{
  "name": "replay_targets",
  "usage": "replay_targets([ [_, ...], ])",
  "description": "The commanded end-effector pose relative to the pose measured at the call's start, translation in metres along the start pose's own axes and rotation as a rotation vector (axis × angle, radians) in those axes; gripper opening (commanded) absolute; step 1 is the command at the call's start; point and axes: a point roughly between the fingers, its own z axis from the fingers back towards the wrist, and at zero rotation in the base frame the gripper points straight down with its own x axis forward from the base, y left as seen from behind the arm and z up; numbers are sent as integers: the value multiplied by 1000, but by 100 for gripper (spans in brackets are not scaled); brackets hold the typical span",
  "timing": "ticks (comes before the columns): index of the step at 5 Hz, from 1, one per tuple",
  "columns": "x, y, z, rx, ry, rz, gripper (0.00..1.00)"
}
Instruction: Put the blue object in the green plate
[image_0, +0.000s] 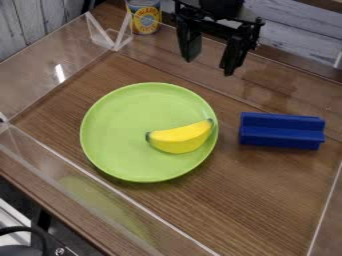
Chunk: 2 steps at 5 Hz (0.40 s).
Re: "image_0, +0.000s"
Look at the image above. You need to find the clear acrylic front wall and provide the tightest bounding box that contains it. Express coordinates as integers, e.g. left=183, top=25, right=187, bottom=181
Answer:
left=0, top=113, right=220, bottom=256

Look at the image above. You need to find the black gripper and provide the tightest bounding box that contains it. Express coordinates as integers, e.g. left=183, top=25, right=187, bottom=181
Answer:
left=173, top=0, right=266, bottom=76

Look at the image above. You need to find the clear acrylic corner bracket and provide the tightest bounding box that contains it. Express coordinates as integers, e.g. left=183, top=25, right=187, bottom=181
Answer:
left=85, top=12, right=133, bottom=52

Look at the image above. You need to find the green round plate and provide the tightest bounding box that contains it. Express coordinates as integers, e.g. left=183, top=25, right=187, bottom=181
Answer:
left=80, top=82, right=217, bottom=183

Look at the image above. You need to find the yellow toy banana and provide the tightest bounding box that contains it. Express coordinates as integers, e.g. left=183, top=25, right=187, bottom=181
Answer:
left=145, top=118, right=213, bottom=154

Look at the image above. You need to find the black cable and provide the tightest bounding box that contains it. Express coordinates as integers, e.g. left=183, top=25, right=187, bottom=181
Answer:
left=0, top=226, right=50, bottom=256

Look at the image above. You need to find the blue block object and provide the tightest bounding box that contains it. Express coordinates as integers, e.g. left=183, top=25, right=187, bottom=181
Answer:
left=239, top=112, right=326, bottom=150

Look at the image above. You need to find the yellow labelled tin can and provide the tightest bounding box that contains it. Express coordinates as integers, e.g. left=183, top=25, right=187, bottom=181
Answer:
left=125, top=0, right=161, bottom=35

